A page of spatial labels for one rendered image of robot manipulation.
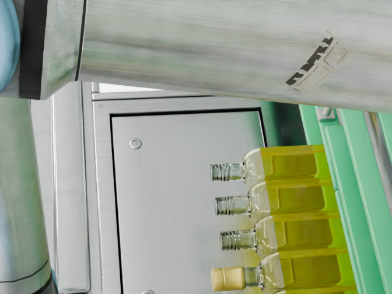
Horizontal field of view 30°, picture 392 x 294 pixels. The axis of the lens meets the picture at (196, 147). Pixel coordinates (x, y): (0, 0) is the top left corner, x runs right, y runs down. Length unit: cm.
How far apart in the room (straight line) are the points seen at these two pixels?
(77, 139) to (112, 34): 86
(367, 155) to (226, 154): 34
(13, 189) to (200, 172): 65
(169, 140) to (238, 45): 85
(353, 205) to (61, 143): 52
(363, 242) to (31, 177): 54
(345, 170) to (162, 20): 69
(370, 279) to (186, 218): 35
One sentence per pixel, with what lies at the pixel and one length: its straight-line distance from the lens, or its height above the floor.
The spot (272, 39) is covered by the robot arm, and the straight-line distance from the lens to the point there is 47.
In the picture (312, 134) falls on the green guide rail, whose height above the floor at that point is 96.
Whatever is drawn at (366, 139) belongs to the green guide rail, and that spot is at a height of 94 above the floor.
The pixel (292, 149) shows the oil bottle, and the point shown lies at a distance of 115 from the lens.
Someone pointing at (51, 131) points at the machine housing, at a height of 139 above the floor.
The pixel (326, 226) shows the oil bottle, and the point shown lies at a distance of 110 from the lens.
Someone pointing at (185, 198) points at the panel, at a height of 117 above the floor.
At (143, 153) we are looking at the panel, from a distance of 129.
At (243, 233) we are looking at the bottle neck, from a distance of 109.
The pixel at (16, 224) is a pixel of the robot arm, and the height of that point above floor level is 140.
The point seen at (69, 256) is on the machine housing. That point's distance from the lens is 121.
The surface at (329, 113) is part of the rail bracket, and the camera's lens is 117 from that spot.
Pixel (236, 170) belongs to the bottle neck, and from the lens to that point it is 113.
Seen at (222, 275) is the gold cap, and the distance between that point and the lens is 106.
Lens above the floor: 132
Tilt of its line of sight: 8 degrees down
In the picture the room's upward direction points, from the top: 93 degrees counter-clockwise
